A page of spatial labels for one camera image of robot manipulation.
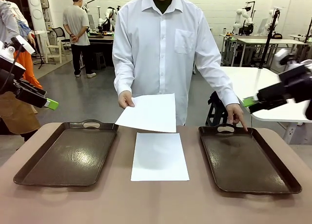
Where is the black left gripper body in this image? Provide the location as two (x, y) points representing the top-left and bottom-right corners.
(0, 58), (25, 95)

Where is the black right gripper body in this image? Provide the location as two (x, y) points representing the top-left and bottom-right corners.
(279, 63), (312, 103)

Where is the white A4 paper sheet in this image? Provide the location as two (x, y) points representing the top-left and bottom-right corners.
(114, 93), (177, 133)

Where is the person's right forearm white sleeve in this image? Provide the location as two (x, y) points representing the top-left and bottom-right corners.
(112, 63), (134, 97)

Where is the person's left forearm white sleeve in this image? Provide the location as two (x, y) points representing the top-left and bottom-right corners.
(204, 63), (241, 108)

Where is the person's left hand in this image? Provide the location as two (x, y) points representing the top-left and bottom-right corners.
(225, 103), (249, 132)

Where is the person's right hand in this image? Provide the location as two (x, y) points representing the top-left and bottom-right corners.
(118, 90), (135, 108)

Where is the figure in orange skirt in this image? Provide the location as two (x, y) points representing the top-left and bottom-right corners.
(9, 1), (43, 114)

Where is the person in brown apron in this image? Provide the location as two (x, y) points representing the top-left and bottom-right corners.
(0, 0), (41, 142)

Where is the black floor tripod stand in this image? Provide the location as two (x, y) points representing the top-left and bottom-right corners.
(33, 34), (57, 70)

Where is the white rounded table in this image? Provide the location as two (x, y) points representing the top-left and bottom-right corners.
(220, 66), (312, 144)

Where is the white wooden folding chair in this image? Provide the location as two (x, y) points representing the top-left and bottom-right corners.
(46, 38), (64, 64)

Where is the black bag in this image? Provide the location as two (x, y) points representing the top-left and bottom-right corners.
(208, 90), (226, 105)

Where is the black step stool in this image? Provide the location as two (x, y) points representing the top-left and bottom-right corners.
(206, 103), (229, 127)

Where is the grey background work table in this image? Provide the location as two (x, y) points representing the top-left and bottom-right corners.
(219, 34), (305, 66)

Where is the black mesh office chair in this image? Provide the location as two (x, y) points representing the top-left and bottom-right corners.
(51, 26), (71, 49)

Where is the white tower air conditioner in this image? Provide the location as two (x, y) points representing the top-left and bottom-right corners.
(26, 0), (47, 31)

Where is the small black plastic stool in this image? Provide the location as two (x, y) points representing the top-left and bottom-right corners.
(94, 52), (107, 70)

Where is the person in grey t-shirt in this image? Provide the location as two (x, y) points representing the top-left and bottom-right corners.
(62, 0), (97, 78)

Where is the dark background workbench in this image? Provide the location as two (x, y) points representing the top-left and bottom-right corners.
(88, 34), (115, 69)

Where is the white black humanoid robot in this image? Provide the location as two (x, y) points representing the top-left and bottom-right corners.
(98, 6), (121, 32)

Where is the white A4 paper stack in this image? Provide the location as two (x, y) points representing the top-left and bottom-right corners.
(130, 132), (190, 182)

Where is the person in white shirt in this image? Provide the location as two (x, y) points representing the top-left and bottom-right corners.
(112, 0), (241, 126)

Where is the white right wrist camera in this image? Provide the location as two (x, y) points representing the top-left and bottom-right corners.
(274, 48), (292, 64)

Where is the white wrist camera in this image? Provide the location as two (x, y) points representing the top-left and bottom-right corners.
(11, 35), (36, 55)
(274, 48), (292, 64)

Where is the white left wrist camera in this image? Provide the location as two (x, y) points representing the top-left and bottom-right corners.
(11, 35), (36, 55)

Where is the black tripod pole with camera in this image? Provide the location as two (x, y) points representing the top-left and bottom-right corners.
(258, 8), (281, 69)

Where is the brown plastic tray with handles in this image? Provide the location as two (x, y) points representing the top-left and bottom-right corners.
(198, 123), (303, 195)
(13, 119), (119, 187)

